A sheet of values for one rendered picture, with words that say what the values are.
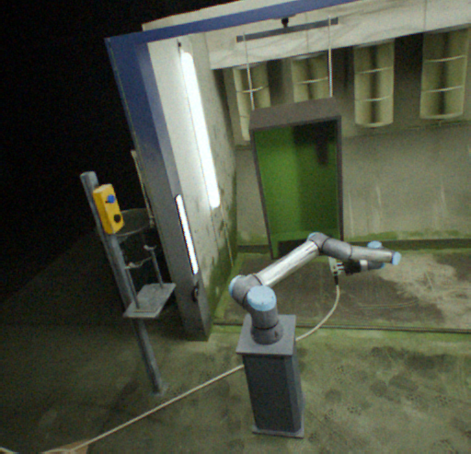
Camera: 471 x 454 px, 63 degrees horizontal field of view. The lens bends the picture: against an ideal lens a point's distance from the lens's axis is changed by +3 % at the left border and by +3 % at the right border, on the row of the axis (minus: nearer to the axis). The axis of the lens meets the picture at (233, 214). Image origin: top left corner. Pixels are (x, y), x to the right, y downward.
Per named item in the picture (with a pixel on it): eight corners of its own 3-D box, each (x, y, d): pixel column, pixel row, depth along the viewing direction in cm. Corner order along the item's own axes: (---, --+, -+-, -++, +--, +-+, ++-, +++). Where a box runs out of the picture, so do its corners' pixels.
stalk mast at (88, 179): (156, 386, 274) (85, 171, 208) (164, 386, 273) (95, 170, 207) (153, 392, 269) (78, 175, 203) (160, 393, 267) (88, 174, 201)
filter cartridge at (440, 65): (415, 133, 346) (419, 30, 313) (419, 122, 374) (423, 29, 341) (463, 130, 328) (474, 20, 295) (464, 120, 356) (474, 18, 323)
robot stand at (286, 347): (304, 439, 221) (292, 355, 196) (252, 434, 229) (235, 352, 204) (305, 393, 248) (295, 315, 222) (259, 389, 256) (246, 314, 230)
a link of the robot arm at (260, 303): (261, 332, 200) (257, 306, 193) (244, 316, 213) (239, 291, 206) (283, 319, 206) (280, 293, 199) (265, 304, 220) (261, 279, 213)
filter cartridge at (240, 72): (269, 138, 418) (259, 58, 383) (281, 145, 386) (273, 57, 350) (238, 145, 410) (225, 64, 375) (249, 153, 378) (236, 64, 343)
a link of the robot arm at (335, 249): (339, 243, 223) (405, 252, 261) (325, 237, 233) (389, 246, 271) (334, 261, 224) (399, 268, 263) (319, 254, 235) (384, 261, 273)
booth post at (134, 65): (187, 341, 311) (103, 38, 219) (194, 326, 326) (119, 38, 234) (207, 342, 306) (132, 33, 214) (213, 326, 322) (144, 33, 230)
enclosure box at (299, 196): (270, 233, 346) (250, 109, 277) (338, 227, 335) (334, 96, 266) (270, 260, 318) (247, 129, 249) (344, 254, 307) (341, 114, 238)
